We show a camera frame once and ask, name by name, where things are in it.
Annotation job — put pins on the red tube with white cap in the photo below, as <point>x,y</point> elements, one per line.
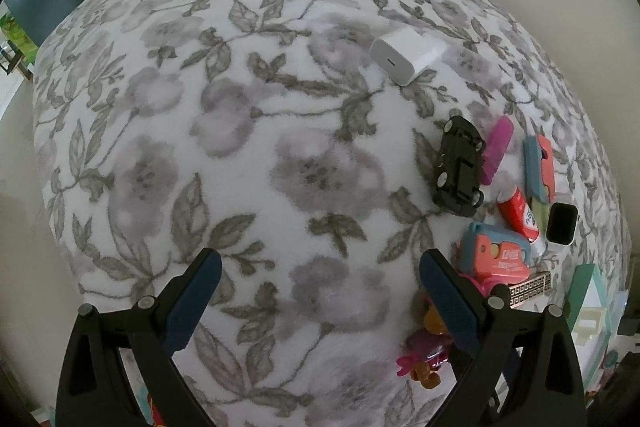
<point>517,212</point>

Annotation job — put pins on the pink and blue toy knife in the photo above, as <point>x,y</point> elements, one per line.
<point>540,167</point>

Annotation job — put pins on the white charger adapter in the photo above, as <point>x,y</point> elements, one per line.
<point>407,52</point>

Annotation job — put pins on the pink and blue tape dispenser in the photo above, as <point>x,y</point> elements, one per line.
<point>492,254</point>

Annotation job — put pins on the pink tube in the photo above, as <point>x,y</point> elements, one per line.
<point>495,147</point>

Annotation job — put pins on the grey floral blanket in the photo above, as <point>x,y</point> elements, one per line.
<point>250,157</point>

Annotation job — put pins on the pink toy figure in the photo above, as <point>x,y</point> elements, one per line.
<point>427,349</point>

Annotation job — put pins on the black toy car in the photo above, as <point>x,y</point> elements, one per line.
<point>457,167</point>

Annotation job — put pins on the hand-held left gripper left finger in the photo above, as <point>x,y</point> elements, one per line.
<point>192,302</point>

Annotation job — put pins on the cream plastic frame toy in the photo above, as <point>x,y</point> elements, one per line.
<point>590,323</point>

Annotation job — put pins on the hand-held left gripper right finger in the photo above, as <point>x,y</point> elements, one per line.
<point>447,302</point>

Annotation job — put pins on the silver harmonica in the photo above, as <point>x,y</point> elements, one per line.
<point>530,289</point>

